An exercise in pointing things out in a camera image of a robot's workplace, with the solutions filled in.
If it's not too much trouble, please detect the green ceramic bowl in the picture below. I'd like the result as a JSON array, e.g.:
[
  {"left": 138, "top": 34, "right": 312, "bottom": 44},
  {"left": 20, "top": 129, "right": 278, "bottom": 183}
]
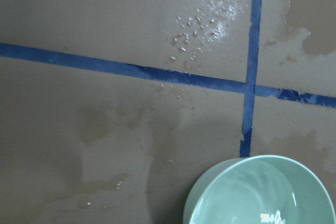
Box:
[{"left": 183, "top": 155, "right": 335, "bottom": 223}]

